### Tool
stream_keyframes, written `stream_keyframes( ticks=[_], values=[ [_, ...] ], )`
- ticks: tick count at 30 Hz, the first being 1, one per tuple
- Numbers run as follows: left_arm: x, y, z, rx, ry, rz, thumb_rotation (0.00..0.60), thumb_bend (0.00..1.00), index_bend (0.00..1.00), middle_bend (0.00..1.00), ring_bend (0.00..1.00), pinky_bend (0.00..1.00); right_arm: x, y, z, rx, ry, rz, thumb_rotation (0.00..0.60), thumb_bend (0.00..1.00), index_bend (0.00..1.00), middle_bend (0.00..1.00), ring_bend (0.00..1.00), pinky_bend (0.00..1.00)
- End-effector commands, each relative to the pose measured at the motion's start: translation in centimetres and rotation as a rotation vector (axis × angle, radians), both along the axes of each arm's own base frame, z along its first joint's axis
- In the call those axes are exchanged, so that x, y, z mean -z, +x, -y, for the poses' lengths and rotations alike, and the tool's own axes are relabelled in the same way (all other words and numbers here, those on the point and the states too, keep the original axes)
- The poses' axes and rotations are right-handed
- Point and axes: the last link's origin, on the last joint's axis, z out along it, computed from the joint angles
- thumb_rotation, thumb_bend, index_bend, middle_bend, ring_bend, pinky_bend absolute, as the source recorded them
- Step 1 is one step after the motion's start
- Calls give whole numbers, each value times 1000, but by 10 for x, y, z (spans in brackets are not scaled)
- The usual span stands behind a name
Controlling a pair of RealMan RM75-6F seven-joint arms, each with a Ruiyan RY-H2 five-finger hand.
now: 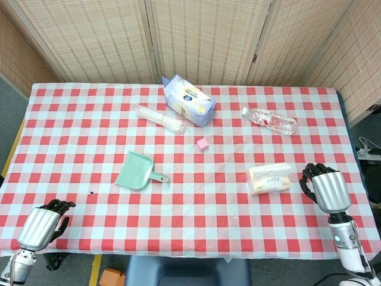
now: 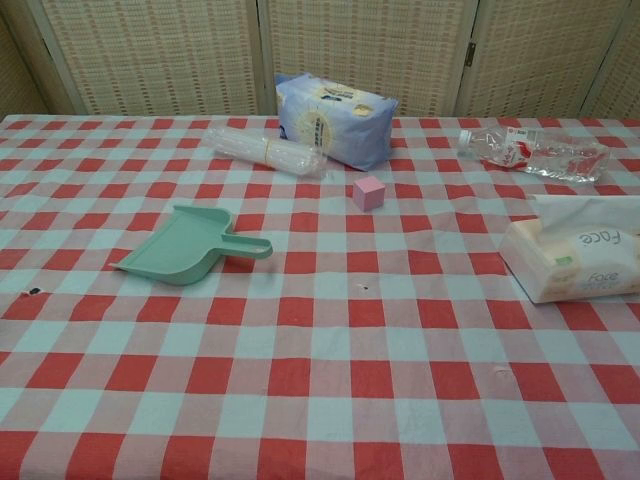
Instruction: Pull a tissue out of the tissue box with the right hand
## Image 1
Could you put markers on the dark blue chair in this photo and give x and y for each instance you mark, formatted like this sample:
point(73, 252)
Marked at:
point(187, 270)

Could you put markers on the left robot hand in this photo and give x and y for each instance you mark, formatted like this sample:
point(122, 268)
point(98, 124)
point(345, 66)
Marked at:
point(38, 226)

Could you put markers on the red checkered tablecloth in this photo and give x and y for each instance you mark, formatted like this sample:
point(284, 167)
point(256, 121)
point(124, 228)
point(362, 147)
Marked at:
point(184, 208)

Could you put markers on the orange box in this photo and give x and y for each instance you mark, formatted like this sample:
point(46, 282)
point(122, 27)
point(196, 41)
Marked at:
point(111, 276)

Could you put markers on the tissue pack with handwritten label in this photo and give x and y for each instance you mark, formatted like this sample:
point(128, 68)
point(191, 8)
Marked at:
point(269, 179)

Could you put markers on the bundle of white straws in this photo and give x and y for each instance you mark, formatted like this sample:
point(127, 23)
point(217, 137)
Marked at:
point(160, 119)

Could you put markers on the clear plastic water bottle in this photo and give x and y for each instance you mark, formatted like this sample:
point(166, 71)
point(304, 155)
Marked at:
point(272, 119)

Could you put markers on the black stand base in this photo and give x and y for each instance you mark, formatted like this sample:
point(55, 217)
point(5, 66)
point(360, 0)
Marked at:
point(55, 259)

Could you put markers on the woven folding screen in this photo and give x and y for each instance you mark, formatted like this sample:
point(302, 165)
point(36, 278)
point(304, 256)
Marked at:
point(190, 38)

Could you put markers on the white power strip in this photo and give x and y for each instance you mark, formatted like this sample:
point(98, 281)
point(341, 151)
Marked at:
point(366, 150)

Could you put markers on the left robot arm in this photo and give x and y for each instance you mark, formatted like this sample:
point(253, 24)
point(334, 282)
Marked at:
point(18, 265)

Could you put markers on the mint green dustpan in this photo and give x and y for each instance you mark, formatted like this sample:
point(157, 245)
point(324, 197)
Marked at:
point(137, 172)

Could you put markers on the pink cube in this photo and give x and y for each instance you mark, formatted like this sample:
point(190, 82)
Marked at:
point(202, 144)

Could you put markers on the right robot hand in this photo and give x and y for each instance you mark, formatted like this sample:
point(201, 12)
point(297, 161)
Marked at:
point(329, 190)

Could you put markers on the blue and white flour bag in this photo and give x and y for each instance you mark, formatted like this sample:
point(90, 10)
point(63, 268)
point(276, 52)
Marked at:
point(190, 102)

